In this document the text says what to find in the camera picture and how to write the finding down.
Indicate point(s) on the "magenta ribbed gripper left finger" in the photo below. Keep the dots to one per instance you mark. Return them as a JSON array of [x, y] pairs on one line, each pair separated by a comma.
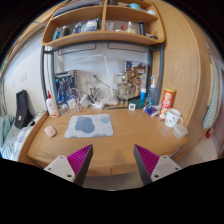
[[73, 167]]

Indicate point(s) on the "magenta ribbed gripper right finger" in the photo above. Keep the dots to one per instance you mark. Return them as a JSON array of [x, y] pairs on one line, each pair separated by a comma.
[[151, 166]]

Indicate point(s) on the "pink computer mouse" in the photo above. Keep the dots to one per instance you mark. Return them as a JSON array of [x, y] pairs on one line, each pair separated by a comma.
[[50, 131]]

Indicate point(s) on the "grey cloud pattern mouse pad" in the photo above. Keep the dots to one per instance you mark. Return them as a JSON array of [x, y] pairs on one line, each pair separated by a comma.
[[88, 126]]

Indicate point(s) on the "translucent plastic cup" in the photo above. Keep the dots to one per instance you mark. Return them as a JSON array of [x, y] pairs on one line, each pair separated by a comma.
[[180, 131]]

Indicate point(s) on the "wooden desk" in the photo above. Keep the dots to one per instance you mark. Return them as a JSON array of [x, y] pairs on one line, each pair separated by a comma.
[[112, 155]]

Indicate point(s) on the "white mug with face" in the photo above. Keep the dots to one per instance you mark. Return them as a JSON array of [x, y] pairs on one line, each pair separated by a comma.
[[172, 118]]

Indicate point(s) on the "small white cube clock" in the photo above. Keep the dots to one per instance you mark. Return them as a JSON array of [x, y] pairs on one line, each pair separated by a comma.
[[132, 106]]

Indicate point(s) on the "white power strip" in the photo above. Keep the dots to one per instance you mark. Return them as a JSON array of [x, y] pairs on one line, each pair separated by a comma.
[[98, 105]]

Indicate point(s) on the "white bottle with red cap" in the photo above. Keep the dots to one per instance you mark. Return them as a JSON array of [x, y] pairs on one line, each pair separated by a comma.
[[52, 106]]

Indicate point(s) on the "light blue bedding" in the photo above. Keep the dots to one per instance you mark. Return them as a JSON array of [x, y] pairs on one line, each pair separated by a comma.
[[11, 138]]

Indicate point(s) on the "red chips can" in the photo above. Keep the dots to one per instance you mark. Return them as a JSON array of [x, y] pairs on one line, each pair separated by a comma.
[[166, 102]]

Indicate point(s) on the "black bag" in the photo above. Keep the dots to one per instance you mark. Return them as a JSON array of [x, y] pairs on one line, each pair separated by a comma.
[[23, 115]]

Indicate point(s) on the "blue spray bottle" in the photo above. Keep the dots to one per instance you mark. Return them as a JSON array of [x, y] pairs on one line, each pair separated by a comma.
[[153, 92]]

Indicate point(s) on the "blue tube with white cap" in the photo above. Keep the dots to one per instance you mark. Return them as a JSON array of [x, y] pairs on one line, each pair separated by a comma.
[[143, 94]]

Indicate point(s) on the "robot model figure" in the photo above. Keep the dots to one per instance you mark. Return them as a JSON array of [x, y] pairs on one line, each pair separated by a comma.
[[124, 90]]

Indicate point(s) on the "blue robot model box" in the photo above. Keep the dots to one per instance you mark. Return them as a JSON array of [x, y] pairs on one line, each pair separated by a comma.
[[66, 85]]

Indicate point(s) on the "clear jar on shelf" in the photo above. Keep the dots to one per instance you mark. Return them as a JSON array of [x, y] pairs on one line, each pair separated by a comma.
[[130, 28]]

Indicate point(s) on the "blue white box on shelf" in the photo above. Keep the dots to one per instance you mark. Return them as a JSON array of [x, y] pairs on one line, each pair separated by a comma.
[[91, 25]]

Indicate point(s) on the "black bottle on shelf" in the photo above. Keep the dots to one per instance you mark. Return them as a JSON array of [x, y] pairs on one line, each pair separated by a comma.
[[142, 28]]

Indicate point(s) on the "wooden wall shelf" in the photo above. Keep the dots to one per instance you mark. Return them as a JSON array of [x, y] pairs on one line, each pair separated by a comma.
[[125, 11]]

